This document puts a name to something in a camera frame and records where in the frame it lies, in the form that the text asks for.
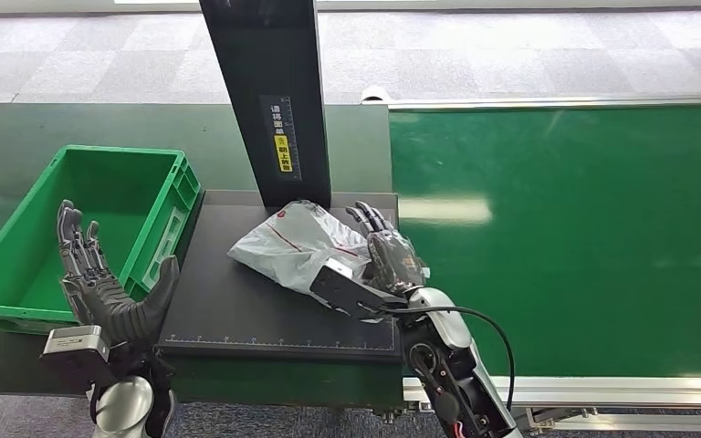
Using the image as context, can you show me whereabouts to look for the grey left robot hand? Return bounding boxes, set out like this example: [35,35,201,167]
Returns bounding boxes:
[55,198,181,350]

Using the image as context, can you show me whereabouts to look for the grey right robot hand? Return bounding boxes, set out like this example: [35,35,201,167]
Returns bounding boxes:
[344,200,428,298]

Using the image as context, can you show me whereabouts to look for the grey plastic mailer package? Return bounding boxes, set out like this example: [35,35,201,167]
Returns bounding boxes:
[226,200,391,307]

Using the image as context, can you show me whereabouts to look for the green conveyor belt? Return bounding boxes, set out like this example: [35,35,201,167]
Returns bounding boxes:
[387,103,701,377]

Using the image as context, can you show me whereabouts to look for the green plastic crate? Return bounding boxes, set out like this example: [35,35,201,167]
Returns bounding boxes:
[0,144,202,336]

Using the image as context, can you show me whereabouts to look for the black scanner platform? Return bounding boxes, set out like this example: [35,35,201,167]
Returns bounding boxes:
[156,190,404,364]

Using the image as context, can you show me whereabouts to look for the black and yellow column label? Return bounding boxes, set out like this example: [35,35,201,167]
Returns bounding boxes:
[258,94,303,183]

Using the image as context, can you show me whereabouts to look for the dark green table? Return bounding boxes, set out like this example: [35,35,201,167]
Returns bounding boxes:
[0,102,405,408]

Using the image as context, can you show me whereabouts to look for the black scanner column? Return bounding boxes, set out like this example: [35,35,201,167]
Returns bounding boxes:
[198,0,333,211]

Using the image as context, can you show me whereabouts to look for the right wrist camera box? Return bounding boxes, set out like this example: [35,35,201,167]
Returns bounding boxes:
[309,257,410,321]

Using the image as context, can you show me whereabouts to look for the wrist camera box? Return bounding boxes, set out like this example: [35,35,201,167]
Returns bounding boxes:
[39,325,117,390]
[309,257,410,321]

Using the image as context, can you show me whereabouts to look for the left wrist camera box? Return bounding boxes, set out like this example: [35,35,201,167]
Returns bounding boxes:
[39,325,117,390]

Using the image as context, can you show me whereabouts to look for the aluminium conveyor frame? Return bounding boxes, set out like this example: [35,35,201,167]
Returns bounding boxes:
[360,92,701,438]

